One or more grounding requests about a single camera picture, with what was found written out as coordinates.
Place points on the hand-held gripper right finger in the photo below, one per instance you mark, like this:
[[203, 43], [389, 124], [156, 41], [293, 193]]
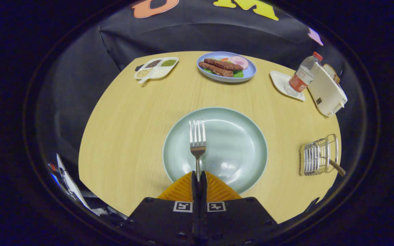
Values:
[[204, 198]]

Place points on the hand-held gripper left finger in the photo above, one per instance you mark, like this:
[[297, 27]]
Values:
[[195, 198]]

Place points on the pale green plate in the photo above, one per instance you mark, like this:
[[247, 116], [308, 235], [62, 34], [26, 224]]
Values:
[[234, 150]]

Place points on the white flat board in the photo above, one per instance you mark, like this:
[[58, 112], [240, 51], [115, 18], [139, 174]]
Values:
[[72, 181]]

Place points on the brown sausage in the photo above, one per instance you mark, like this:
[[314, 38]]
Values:
[[215, 70], [222, 64]]

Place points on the green lettuce leaf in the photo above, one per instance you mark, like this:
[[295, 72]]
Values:
[[238, 74]]

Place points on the white divided tray with grains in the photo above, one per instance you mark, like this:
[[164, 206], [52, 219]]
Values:
[[161, 72]]

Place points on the blue plate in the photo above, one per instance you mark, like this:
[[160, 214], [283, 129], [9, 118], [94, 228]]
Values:
[[249, 73]]

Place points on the white square coaster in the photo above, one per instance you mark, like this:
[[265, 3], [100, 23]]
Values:
[[279, 80]]

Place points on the pink ham slice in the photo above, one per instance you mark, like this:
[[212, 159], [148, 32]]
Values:
[[239, 61]]

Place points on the blue and red small item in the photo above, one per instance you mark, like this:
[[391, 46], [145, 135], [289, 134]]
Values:
[[55, 172]]

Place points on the clear water bottle red cap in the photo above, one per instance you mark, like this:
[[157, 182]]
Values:
[[301, 80]]

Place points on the white toaster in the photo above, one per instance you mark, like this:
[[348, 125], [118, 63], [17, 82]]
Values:
[[327, 95]]

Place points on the toast bread slice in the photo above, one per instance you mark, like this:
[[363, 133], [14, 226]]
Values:
[[332, 73]]

